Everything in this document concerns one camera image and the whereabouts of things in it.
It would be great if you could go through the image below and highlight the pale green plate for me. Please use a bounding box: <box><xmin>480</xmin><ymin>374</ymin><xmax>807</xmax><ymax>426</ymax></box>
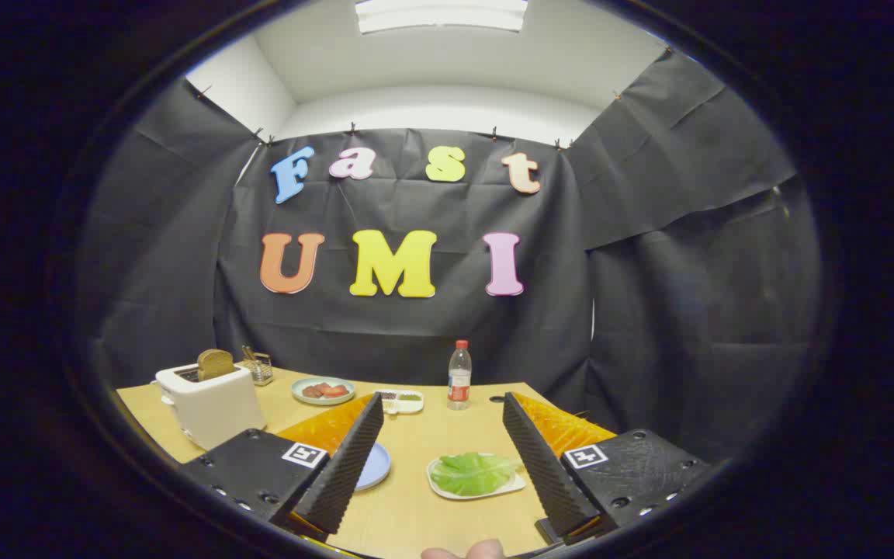
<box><xmin>291</xmin><ymin>377</ymin><xmax>356</xmax><ymax>406</ymax></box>

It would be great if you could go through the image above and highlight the wire basket with sticks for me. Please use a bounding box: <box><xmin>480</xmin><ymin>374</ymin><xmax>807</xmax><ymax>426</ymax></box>
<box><xmin>241</xmin><ymin>345</ymin><xmax>274</xmax><ymax>387</ymax></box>

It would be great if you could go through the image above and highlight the clear water bottle red cap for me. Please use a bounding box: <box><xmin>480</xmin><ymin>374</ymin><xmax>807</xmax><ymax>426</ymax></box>
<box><xmin>447</xmin><ymin>339</ymin><xmax>473</xmax><ymax>411</ymax></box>

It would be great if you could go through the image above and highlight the white divided condiment dish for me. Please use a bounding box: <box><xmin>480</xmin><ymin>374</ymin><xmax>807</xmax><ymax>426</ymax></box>
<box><xmin>374</xmin><ymin>389</ymin><xmax>424</xmax><ymax>415</ymax></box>

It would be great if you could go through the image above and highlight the ceiling light panel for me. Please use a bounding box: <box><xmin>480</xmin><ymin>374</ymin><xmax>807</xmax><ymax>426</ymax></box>
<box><xmin>354</xmin><ymin>0</ymin><xmax>529</xmax><ymax>33</ymax></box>

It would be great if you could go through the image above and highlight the white toaster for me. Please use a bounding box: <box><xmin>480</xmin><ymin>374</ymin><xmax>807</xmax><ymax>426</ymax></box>
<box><xmin>154</xmin><ymin>363</ymin><xmax>267</xmax><ymax>451</ymax></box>

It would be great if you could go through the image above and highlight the brown toast slice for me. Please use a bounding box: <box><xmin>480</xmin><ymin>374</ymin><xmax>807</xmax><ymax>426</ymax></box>
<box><xmin>197</xmin><ymin>349</ymin><xmax>235</xmax><ymax>381</ymax></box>

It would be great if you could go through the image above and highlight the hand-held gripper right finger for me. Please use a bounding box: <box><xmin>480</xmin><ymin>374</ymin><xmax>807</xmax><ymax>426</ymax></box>
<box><xmin>502</xmin><ymin>391</ymin><xmax>712</xmax><ymax>546</ymax></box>

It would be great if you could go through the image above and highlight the blue round plate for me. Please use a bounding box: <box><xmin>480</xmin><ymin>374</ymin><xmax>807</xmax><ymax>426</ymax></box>
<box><xmin>354</xmin><ymin>441</ymin><xmax>392</xmax><ymax>491</ymax></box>

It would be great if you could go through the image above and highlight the white rectangular plate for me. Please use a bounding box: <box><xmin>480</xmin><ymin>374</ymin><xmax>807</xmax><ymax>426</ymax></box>
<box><xmin>426</xmin><ymin>453</ymin><xmax>527</xmax><ymax>500</ymax></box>

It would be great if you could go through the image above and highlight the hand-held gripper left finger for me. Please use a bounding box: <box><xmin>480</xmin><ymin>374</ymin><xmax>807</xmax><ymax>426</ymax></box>
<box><xmin>179</xmin><ymin>392</ymin><xmax>386</xmax><ymax>536</ymax></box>

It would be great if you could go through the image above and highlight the green lettuce leaf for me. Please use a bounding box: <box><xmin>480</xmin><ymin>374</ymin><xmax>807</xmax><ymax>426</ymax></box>
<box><xmin>431</xmin><ymin>453</ymin><xmax>524</xmax><ymax>496</ymax></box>

